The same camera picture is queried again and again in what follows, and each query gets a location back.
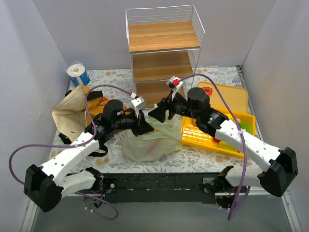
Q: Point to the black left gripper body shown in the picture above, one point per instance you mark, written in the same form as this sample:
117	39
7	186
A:
139	124

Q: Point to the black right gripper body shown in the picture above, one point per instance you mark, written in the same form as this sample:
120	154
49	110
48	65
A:
168	108

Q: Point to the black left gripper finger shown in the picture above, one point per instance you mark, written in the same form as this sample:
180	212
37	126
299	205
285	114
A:
143	122
142	130

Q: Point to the light green plastic bag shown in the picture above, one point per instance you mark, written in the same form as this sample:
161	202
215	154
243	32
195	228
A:
164	140

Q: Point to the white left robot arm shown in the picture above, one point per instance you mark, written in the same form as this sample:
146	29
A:
47	184

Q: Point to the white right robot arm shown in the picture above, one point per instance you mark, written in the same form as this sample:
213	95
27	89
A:
277	168

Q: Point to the floral patterned table mat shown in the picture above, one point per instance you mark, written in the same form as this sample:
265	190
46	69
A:
187	160

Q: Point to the red toy donut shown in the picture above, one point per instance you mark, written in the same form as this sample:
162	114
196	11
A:
208	90

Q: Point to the yellow plastic bin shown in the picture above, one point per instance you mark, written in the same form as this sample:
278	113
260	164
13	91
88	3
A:
192	136

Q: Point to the yellow flat tray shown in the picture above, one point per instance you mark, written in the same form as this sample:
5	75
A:
235	97

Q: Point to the yellow red toy mango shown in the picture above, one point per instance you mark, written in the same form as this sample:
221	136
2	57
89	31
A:
226	146

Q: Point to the green toy leaf vegetable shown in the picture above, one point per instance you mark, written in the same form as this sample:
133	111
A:
245	126

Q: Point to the blue wrapped toilet paper roll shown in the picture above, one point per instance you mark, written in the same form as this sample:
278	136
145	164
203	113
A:
78	74

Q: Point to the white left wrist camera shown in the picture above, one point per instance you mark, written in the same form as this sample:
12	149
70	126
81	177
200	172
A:
137	104

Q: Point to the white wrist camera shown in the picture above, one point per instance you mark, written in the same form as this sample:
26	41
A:
137	104
175	84

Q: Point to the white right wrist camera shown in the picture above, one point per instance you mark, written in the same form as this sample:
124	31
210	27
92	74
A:
175	84

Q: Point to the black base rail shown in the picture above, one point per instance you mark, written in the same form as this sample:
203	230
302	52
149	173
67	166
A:
208	188

